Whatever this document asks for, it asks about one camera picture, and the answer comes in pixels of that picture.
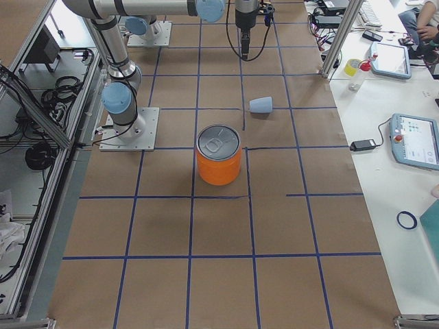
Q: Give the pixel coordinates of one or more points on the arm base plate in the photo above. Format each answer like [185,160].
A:
[161,41]
[141,136]

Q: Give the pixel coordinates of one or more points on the far teach pendant tablet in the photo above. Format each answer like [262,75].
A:
[390,60]

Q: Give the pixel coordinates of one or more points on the red capped squeeze bottle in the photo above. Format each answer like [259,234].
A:
[360,75]

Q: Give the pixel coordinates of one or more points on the teach pendant tablet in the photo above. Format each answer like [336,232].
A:
[390,60]
[414,141]

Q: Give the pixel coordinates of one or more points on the orange can with silver lid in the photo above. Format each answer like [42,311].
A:
[218,154]

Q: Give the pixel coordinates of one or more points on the seated person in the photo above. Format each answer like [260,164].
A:
[421,23]

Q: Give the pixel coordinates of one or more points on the teal board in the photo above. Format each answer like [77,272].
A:
[430,223]

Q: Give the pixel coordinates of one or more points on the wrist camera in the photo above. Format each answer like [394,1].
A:
[266,10]

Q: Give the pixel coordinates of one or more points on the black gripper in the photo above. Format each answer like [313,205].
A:
[244,18]

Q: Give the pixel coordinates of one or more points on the near teach pendant tablet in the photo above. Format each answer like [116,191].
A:
[414,141]

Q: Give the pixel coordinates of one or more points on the aluminium frame post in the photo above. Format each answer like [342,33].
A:
[349,17]

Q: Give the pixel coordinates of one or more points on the light blue plastic cup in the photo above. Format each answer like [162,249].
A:
[263,105]

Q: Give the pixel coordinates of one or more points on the black power adapter brick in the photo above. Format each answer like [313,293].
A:
[363,145]

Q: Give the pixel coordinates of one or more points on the black smartphone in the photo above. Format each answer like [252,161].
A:
[371,36]

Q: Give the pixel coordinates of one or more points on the yellow tape roll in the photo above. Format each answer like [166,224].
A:
[351,67]

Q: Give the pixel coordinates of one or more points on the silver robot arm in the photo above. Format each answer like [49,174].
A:
[102,16]
[143,26]

